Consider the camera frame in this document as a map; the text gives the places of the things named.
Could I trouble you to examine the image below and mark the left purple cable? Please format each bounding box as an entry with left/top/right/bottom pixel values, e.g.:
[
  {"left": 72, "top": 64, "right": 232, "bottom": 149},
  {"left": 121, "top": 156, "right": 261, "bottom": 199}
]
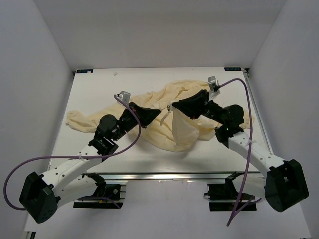
[{"left": 3, "top": 94, "right": 142, "bottom": 210}]

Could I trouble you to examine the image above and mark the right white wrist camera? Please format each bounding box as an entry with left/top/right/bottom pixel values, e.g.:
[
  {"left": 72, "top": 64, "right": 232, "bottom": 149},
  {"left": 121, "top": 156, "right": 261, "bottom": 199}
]
[{"left": 207, "top": 76, "right": 220, "bottom": 100}]

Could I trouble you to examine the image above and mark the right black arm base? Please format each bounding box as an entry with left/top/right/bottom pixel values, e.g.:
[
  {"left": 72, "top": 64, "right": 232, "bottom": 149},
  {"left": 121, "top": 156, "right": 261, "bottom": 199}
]
[{"left": 203, "top": 184, "right": 257, "bottom": 212}]

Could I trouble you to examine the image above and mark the cream yellow jacket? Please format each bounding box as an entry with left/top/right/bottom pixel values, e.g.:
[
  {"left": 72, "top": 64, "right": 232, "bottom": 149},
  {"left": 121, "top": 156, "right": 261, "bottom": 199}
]
[{"left": 65, "top": 79, "right": 255, "bottom": 152}]

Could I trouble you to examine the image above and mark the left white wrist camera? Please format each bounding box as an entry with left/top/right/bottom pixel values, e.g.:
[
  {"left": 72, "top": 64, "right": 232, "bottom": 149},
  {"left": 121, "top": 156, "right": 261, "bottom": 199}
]
[{"left": 117, "top": 91, "right": 131, "bottom": 104}]

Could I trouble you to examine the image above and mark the left blue corner label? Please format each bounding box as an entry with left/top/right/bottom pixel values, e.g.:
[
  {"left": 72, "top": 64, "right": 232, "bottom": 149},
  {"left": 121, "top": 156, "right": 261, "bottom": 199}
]
[{"left": 76, "top": 69, "right": 93, "bottom": 74}]

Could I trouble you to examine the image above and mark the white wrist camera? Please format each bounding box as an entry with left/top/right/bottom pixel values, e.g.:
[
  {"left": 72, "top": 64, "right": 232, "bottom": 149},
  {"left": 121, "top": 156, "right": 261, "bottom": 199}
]
[
  {"left": 207, "top": 76, "right": 220, "bottom": 100},
  {"left": 117, "top": 91, "right": 131, "bottom": 104}
]

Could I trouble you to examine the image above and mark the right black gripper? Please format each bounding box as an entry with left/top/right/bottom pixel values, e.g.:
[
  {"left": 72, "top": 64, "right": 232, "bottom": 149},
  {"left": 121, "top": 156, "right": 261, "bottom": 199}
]
[{"left": 172, "top": 89, "right": 226, "bottom": 125}]

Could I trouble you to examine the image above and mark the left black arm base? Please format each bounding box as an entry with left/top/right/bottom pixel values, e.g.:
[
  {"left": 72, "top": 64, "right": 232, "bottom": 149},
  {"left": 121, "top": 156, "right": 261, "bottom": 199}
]
[{"left": 73, "top": 182, "right": 126, "bottom": 209}]

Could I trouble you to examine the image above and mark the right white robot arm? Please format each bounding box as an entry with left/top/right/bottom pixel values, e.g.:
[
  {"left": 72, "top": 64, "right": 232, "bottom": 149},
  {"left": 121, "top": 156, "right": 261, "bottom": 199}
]
[{"left": 172, "top": 90, "right": 309, "bottom": 212}]

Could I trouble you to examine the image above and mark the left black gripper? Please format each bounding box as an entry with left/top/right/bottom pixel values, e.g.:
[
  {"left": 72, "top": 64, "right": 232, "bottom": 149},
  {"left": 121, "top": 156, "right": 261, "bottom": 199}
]
[{"left": 112, "top": 102, "right": 160, "bottom": 142}]

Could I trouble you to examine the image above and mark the blue corner label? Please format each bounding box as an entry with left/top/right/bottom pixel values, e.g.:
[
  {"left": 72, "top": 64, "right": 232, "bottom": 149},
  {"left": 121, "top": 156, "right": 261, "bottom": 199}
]
[
  {"left": 76, "top": 69, "right": 93, "bottom": 74},
  {"left": 224, "top": 67, "right": 242, "bottom": 71}
]

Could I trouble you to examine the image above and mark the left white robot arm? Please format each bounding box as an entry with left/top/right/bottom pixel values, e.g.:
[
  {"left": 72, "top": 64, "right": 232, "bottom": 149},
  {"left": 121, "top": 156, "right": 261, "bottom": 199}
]
[{"left": 19, "top": 102, "right": 161, "bottom": 224}]

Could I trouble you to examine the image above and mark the right blue corner label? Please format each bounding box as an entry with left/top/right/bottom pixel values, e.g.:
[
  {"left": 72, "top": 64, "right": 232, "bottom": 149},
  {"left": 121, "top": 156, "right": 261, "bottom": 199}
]
[{"left": 224, "top": 67, "right": 242, "bottom": 71}]

